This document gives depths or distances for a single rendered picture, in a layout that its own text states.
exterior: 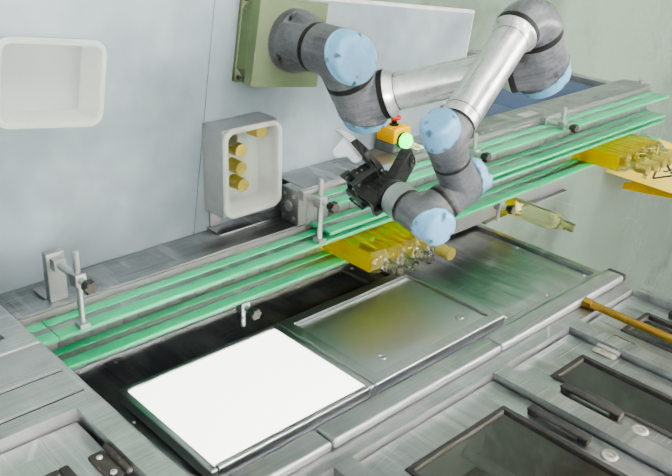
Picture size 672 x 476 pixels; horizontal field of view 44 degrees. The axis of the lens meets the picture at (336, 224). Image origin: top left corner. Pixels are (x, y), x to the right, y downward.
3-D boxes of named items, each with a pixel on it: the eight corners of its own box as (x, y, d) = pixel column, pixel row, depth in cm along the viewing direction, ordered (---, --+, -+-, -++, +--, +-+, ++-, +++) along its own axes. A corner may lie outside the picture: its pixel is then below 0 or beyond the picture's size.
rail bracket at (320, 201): (296, 234, 212) (329, 250, 203) (297, 172, 205) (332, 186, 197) (305, 231, 213) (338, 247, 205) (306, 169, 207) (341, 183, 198)
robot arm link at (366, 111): (326, 64, 197) (561, 8, 178) (348, 110, 207) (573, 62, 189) (320, 96, 189) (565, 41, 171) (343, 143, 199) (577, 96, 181)
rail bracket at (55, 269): (33, 298, 177) (85, 341, 162) (24, 226, 170) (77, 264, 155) (55, 291, 180) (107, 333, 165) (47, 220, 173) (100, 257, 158)
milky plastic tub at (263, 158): (205, 210, 205) (226, 221, 200) (202, 123, 196) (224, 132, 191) (260, 194, 216) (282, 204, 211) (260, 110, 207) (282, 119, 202)
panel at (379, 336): (118, 401, 177) (211, 485, 154) (117, 389, 175) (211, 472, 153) (405, 277, 234) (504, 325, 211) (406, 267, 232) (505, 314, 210)
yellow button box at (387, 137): (374, 146, 242) (393, 153, 237) (375, 122, 239) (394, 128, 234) (391, 142, 246) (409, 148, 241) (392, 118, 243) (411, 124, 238)
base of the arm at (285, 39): (276, 1, 191) (304, 8, 184) (324, 14, 201) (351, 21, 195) (261, 66, 194) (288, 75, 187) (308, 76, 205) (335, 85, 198)
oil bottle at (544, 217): (497, 210, 274) (565, 236, 257) (501, 194, 273) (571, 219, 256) (506, 210, 278) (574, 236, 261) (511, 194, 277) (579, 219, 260)
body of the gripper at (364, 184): (337, 172, 174) (370, 197, 165) (369, 151, 176) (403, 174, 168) (347, 199, 179) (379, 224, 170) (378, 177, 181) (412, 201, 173)
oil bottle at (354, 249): (319, 248, 220) (377, 277, 206) (319, 229, 218) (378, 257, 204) (334, 242, 223) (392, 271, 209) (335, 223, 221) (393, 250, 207)
